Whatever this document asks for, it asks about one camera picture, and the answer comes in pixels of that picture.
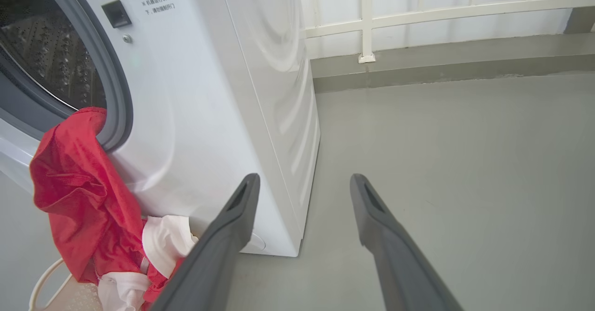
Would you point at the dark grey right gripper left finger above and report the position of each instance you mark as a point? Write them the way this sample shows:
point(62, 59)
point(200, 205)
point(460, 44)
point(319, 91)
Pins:
point(214, 255)

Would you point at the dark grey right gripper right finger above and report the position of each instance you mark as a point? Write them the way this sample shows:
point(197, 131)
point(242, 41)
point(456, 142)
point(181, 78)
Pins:
point(395, 255)

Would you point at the red and white garment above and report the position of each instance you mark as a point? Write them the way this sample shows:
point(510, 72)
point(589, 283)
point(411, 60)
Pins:
point(79, 195)

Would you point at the white front-load washing machine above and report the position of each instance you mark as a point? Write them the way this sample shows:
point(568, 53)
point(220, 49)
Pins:
point(209, 115)

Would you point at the cream laundry basket brown rim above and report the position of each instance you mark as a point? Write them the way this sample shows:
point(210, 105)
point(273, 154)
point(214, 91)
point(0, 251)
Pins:
point(69, 299)

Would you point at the black door latch socket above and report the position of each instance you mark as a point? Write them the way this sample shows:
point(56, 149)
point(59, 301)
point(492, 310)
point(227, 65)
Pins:
point(116, 13)

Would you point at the white metal railing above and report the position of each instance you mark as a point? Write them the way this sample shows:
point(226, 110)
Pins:
point(367, 23)

